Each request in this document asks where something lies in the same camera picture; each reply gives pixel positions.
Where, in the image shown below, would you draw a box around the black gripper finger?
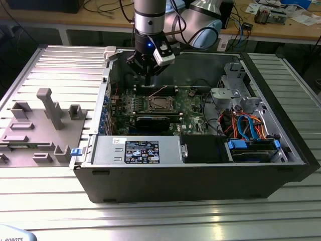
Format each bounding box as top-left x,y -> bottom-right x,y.
148,65 -> 167,87
126,52 -> 149,87

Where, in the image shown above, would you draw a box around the thin metal locking lever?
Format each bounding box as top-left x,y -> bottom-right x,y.
149,85 -> 170,98

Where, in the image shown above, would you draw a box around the silver CPU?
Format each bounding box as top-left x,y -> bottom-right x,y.
153,98 -> 169,108

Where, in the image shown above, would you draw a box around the CPU socket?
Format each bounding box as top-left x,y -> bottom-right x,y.
147,94 -> 176,111

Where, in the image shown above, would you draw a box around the finned CPU cooler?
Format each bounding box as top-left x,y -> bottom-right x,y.
254,7 -> 271,25

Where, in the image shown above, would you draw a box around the pale grey plastic block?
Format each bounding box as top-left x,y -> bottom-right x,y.
103,46 -> 118,62

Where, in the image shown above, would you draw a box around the wooden desk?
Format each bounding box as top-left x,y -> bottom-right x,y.
0,0 -> 321,47

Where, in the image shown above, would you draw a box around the black graphics card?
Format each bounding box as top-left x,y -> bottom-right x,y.
135,114 -> 182,132

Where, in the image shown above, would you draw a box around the green motherboard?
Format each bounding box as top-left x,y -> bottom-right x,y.
110,86 -> 221,136

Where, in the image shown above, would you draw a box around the white printed label box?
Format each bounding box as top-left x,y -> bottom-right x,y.
217,39 -> 229,52

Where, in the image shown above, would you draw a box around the silver metal drive cage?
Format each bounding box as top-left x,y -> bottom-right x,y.
210,62 -> 266,112

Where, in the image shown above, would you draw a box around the grey power supply unit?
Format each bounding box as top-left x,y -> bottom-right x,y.
91,135 -> 185,165

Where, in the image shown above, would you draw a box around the black flat box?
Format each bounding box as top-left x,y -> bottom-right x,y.
7,0 -> 81,15

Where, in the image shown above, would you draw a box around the black and silver PC case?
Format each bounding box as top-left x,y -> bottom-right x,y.
69,46 -> 321,204

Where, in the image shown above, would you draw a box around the grey plastic parts rack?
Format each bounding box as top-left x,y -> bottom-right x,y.
0,87 -> 87,168

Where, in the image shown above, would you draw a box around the hard disk in blue carrier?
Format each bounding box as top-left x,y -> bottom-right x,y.
224,139 -> 281,164

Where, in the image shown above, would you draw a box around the grey electronic device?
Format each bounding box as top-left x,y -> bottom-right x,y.
269,9 -> 287,25

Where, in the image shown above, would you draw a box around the blue box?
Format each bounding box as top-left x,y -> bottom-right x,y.
280,0 -> 312,9

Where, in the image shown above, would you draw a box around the white papers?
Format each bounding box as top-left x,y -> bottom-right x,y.
290,14 -> 319,26

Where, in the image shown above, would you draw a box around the white camera on black bracket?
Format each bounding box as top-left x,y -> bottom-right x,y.
149,35 -> 181,67

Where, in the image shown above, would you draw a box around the blue network cable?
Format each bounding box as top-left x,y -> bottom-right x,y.
237,24 -> 251,48

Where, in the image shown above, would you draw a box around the blue SATA cable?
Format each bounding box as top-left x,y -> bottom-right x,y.
236,114 -> 259,141

